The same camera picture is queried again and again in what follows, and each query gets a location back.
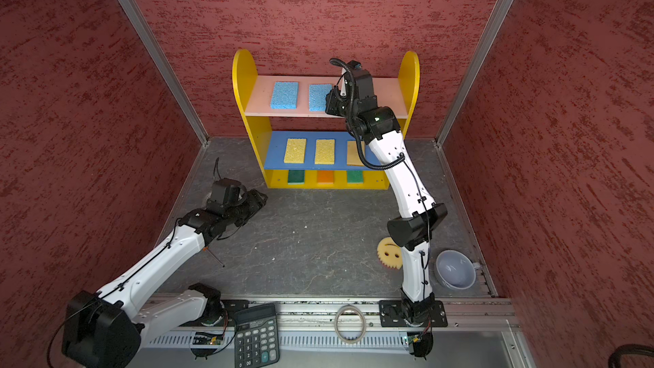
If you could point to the red handled screwdriver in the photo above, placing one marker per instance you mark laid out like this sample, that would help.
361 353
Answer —
214 256

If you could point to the small circuit board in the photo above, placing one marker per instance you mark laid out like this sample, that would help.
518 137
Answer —
422 340
207 339

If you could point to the tan yellow sponge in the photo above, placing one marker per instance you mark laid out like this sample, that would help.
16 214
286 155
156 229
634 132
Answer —
353 158

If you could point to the orange sponge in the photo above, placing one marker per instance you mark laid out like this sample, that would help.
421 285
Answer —
325 177

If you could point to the bright green sponge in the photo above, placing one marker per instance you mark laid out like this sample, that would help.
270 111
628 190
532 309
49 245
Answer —
355 177

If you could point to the right small circuit board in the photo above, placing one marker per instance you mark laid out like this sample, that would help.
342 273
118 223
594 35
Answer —
422 340

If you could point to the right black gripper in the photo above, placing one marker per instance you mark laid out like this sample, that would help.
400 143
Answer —
338 94

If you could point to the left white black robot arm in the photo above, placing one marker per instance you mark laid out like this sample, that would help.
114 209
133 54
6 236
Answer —
108 327

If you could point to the blue sponge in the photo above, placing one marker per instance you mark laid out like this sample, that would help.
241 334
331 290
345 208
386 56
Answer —
284 96
317 95

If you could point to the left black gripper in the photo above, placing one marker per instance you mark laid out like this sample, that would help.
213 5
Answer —
255 201

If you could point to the dark green scouring sponge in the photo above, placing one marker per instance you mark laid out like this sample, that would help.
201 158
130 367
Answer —
296 177

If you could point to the black cable loop corner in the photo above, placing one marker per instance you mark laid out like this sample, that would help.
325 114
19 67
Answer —
615 359

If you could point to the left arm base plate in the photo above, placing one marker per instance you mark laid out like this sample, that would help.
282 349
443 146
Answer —
237 309

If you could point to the yellow pink blue shelf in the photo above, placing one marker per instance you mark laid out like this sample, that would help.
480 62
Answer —
345 132

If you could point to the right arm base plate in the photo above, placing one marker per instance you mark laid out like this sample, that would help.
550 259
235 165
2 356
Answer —
391 313

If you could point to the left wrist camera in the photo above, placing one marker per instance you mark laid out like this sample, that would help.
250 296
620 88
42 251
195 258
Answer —
225 194

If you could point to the left small circuit board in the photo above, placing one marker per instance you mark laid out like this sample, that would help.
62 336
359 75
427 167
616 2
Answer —
207 339

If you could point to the black desk calculator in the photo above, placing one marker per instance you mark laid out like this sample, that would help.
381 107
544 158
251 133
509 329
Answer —
256 337

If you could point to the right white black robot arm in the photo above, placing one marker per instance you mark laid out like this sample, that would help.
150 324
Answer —
409 204

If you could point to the yellow smiley face sponge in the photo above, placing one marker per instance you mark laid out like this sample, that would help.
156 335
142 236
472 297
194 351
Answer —
389 254

